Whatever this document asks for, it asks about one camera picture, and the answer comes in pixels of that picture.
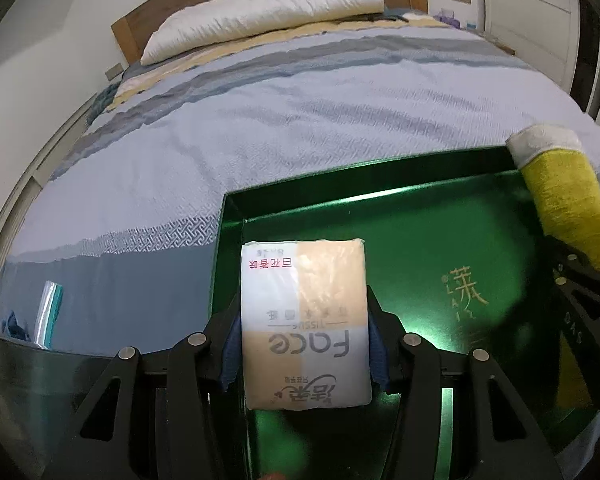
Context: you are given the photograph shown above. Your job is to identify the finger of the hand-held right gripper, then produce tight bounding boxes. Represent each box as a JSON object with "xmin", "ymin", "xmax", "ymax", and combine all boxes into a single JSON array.
[{"xmin": 546, "ymin": 234, "xmax": 600, "ymax": 411}]

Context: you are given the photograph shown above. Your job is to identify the striped bedspread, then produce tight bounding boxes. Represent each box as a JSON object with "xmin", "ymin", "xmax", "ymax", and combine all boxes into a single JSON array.
[{"xmin": 0, "ymin": 7, "xmax": 600, "ymax": 353}]

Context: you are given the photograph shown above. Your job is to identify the silver teal foil packet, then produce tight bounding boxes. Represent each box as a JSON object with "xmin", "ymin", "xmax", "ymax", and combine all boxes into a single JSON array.
[{"xmin": 31, "ymin": 280, "xmax": 67, "ymax": 349}]

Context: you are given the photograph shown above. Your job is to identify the dark green tray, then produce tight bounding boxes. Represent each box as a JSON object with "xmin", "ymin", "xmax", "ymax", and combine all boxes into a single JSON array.
[{"xmin": 207, "ymin": 142, "xmax": 600, "ymax": 480}]

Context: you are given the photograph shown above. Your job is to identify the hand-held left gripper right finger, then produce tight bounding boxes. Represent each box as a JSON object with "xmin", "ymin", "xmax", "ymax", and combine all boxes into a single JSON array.
[{"xmin": 365, "ymin": 285, "xmax": 567, "ymax": 480}]

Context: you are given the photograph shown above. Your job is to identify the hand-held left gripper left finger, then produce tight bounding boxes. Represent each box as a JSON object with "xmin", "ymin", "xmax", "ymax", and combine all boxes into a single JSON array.
[{"xmin": 40, "ymin": 306, "xmax": 254, "ymax": 480}]

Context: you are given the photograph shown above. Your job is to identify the white pillow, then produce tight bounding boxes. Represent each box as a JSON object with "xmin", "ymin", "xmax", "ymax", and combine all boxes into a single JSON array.
[{"xmin": 140, "ymin": 0, "xmax": 385, "ymax": 66}]

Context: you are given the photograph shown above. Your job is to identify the white wardrobe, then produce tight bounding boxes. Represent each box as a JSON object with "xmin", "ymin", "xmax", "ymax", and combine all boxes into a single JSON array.
[{"xmin": 481, "ymin": 0, "xmax": 582, "ymax": 87}]

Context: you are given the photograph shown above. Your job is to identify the wooden headboard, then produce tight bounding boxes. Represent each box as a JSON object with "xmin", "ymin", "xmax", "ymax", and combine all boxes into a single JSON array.
[{"xmin": 111, "ymin": 0, "xmax": 429, "ymax": 67}]

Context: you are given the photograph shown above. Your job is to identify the teal knitted cloth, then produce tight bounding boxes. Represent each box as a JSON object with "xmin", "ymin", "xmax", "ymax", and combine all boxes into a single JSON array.
[{"xmin": 85, "ymin": 82, "xmax": 124, "ymax": 127}]

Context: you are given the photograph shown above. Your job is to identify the yellow and white towel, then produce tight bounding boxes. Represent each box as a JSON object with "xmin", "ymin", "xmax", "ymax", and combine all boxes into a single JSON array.
[{"xmin": 507, "ymin": 124, "xmax": 600, "ymax": 277}]

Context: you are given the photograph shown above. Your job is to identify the facial tissue packet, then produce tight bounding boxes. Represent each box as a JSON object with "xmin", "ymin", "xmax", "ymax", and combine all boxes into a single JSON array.
[{"xmin": 240, "ymin": 237, "xmax": 374, "ymax": 412}]

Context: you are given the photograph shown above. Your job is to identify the small blue cloth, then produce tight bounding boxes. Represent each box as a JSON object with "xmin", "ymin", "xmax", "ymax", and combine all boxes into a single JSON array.
[{"xmin": 0, "ymin": 310, "xmax": 34, "ymax": 342}]

